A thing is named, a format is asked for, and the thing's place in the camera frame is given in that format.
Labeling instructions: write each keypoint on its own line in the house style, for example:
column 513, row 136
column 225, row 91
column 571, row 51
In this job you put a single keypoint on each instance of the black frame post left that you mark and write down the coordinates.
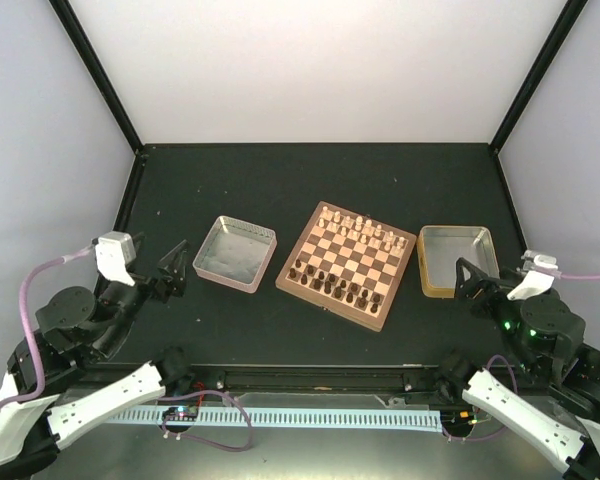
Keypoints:
column 83, row 46

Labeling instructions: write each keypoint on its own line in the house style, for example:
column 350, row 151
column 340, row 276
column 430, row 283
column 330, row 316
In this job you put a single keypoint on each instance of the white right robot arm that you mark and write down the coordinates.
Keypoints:
column 545, row 340

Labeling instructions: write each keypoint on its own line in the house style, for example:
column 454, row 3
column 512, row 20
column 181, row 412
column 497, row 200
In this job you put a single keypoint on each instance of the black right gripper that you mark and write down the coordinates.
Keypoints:
column 493, row 288

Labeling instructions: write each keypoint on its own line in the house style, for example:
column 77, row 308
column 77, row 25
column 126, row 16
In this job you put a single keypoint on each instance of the white chess pieces row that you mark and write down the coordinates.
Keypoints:
column 334, row 231

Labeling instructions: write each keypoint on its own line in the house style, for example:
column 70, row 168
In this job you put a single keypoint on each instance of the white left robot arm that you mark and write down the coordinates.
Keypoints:
column 75, row 330

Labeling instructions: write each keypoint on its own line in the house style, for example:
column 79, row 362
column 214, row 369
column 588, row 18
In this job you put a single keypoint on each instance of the black frame post right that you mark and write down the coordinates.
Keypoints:
column 558, row 34

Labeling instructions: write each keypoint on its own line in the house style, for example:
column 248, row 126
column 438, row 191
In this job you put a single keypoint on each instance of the wooden chess board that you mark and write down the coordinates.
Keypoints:
column 371, row 280

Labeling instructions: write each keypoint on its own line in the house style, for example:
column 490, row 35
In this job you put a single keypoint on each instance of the black frame post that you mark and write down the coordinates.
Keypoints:
column 558, row 34
column 83, row 46

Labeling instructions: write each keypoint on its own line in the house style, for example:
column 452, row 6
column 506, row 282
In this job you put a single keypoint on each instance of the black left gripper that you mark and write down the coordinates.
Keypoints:
column 175, row 282

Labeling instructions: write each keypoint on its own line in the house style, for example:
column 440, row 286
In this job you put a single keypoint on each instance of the pink metal tray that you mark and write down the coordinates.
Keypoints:
column 235, row 253

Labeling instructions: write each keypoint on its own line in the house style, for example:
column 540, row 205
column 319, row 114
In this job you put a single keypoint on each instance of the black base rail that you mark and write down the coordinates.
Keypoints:
column 411, row 380

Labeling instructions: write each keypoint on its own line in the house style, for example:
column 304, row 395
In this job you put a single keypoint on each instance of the yellow metal tray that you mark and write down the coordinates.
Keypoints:
column 440, row 246

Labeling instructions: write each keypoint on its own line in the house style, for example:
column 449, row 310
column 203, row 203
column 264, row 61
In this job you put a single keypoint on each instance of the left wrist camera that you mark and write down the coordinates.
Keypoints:
column 114, row 252

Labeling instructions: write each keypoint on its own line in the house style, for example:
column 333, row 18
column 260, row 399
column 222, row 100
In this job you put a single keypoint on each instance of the light blue slotted cable duct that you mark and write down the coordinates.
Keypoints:
column 298, row 418

